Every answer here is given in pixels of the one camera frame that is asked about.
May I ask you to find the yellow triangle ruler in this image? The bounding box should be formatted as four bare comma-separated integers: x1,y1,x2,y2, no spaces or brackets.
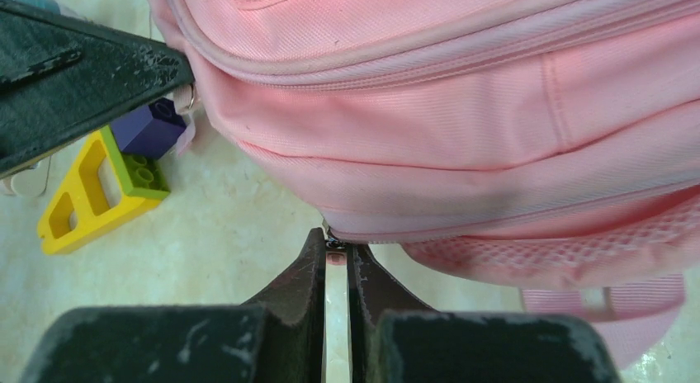
37,130,164,255

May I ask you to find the pink backpack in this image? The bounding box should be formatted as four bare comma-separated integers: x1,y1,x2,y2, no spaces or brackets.
148,0,699,368

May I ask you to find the green strip block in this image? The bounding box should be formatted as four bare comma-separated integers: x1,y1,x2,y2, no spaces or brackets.
99,126,170,201

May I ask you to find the purple cube block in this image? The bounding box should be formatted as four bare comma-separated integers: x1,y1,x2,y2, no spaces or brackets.
110,98,186,159

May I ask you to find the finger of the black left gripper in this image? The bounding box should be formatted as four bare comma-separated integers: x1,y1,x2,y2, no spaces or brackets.
1,0,194,177

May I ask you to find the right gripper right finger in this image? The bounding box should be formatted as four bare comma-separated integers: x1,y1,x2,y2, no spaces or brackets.
346,244,620,382

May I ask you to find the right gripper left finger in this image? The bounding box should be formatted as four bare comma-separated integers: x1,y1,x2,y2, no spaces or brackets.
21,229,325,382

